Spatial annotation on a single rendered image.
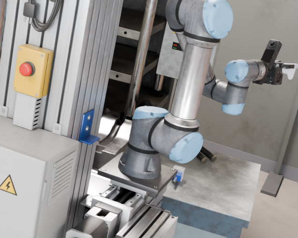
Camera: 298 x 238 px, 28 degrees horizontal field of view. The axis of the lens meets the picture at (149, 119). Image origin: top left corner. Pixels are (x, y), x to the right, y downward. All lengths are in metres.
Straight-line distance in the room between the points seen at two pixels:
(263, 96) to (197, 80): 3.39
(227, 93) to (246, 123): 3.21
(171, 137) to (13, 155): 0.55
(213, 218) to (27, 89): 1.17
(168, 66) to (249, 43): 1.93
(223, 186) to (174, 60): 0.89
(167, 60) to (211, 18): 1.57
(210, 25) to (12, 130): 0.65
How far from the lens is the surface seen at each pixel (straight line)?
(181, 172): 2.66
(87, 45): 1.68
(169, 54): 3.31
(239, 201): 2.63
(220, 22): 1.80
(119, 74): 3.34
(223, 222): 2.56
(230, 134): 5.34
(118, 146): 2.68
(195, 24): 1.80
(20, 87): 1.70
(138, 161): 2.01
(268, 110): 5.23
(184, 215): 2.58
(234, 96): 2.07
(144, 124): 1.96
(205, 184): 2.71
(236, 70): 2.03
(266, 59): 2.19
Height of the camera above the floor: 1.85
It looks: 18 degrees down
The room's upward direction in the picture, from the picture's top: 12 degrees clockwise
